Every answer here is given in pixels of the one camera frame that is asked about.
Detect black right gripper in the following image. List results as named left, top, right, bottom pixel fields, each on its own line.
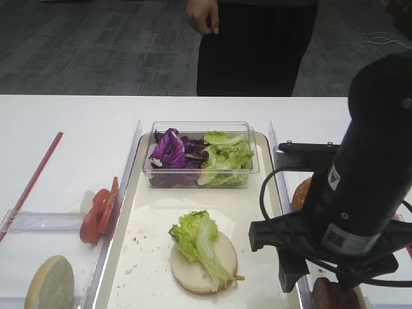
left=248, top=211, right=411, bottom=293

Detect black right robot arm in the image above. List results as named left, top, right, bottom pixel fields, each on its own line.
left=248, top=51, right=411, bottom=293

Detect meat patty stack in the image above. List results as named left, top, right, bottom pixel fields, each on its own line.
left=312, top=277, right=361, bottom=309

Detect lettuce leaf on bun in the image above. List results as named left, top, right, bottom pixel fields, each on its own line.
left=169, top=211, right=238, bottom=294

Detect green lettuce pile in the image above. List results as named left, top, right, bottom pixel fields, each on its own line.
left=197, top=131, right=254, bottom=187

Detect red tomato slices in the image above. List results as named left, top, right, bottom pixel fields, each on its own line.
left=79, top=176, right=119, bottom=245

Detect person's hand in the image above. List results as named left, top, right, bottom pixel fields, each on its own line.
left=186, top=0, right=220, bottom=36

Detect sesame bun stack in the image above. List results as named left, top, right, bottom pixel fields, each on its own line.
left=292, top=177, right=312, bottom=211

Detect bottom bun on tray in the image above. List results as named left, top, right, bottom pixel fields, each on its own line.
left=169, top=230, right=239, bottom=295

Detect clear plastic salad container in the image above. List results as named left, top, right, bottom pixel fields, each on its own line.
left=142, top=121, right=260, bottom=189

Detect purple cabbage leaves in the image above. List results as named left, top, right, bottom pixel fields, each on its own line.
left=148, top=128, right=209, bottom=169

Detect silver metal tray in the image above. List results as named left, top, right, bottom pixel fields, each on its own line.
left=95, top=133, right=300, bottom=308

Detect person in black clothes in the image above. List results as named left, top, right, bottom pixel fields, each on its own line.
left=196, top=1, right=319, bottom=97

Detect left bun half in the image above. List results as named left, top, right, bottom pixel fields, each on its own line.
left=24, top=255, right=75, bottom=309

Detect clear left upper pusher track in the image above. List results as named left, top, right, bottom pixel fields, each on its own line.
left=1, top=191, right=95, bottom=234

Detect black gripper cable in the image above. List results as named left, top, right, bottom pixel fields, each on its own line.
left=258, top=162, right=412, bottom=290

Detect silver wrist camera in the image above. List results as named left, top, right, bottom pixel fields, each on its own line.
left=270, top=141, right=340, bottom=182

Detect clear left divider rail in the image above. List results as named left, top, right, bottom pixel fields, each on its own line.
left=78, top=119, right=142, bottom=309

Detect white cable on floor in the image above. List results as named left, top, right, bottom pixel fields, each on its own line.
left=359, top=31, right=412, bottom=49

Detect red left rail strip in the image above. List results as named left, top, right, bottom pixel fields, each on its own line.
left=1, top=131, right=64, bottom=241

